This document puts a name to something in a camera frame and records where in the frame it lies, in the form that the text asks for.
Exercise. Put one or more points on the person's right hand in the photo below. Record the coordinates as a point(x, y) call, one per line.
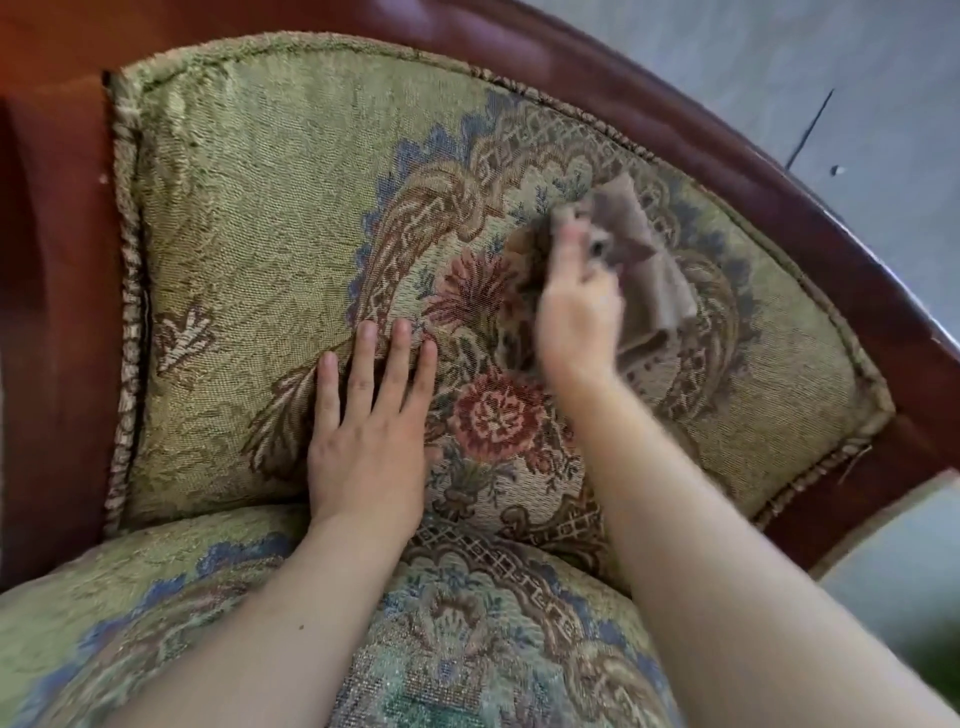
point(577, 322)

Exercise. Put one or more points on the person's left hand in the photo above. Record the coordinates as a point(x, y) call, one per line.
point(367, 472)

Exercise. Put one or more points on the person's left middle finger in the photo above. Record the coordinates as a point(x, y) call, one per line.
point(393, 367)

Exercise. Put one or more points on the person's left little finger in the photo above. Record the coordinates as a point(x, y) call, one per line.
point(326, 397)

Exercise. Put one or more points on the person's right fingers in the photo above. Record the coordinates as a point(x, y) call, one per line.
point(574, 251)

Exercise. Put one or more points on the person's left thumb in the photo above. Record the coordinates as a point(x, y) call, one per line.
point(433, 455)

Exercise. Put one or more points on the brown cleaning cloth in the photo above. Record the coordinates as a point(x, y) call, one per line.
point(660, 289)

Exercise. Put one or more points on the person's left forearm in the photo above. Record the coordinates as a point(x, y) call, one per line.
point(285, 637)

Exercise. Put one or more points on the person's right forearm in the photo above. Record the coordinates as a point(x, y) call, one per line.
point(720, 585)

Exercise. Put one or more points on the green floral seat cushion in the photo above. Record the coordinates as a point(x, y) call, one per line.
point(465, 637)

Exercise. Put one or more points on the wooden armchair with floral upholstery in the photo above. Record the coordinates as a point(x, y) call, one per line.
point(247, 225)

